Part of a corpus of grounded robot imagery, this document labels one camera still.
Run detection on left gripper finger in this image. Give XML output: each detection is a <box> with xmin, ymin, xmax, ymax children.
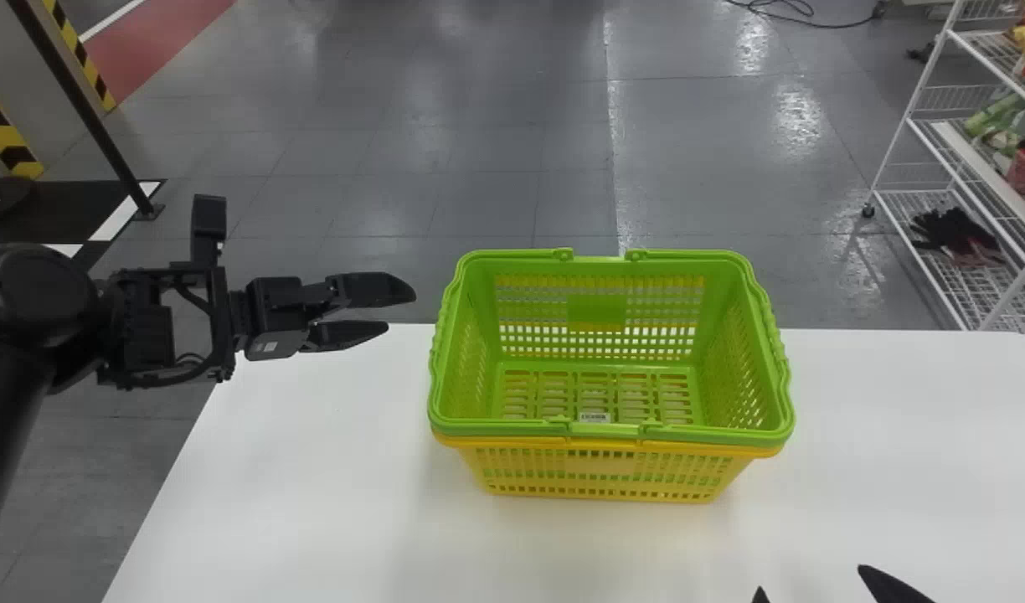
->
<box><xmin>305</xmin><ymin>320</ymin><xmax>390</xmax><ymax>352</ymax></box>
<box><xmin>312</xmin><ymin>271</ymin><xmax>417</xmax><ymax>319</ymax></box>

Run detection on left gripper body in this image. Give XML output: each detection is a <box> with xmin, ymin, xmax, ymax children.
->
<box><xmin>230</xmin><ymin>276</ymin><xmax>341</xmax><ymax>363</ymax></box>

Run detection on green basket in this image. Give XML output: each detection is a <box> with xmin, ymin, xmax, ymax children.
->
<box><xmin>427</xmin><ymin>247</ymin><xmax>796</xmax><ymax>450</ymax></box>

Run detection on yellow basket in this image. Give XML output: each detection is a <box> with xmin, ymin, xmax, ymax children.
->
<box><xmin>431</xmin><ymin>430</ymin><xmax>786</xmax><ymax>505</ymax></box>

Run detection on black gloves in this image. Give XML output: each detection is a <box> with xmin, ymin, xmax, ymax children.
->
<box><xmin>909</xmin><ymin>207</ymin><xmax>1006</xmax><ymax>268</ymax></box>

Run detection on green snack packet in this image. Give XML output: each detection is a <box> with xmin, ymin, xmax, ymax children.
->
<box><xmin>963</xmin><ymin>93</ymin><xmax>1025</xmax><ymax>141</ymax></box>

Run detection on yellow black striped post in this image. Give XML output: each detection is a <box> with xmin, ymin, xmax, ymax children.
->
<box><xmin>40</xmin><ymin>0</ymin><xmax>118</xmax><ymax>115</ymax></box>
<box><xmin>0</xmin><ymin>79</ymin><xmax>45</xmax><ymax>182</ymax></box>

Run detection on white wire rack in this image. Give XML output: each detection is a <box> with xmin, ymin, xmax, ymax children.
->
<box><xmin>862</xmin><ymin>0</ymin><xmax>1025</xmax><ymax>349</ymax></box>

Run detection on black cable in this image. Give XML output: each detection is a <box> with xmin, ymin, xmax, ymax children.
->
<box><xmin>720</xmin><ymin>0</ymin><xmax>880</xmax><ymax>31</ymax></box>

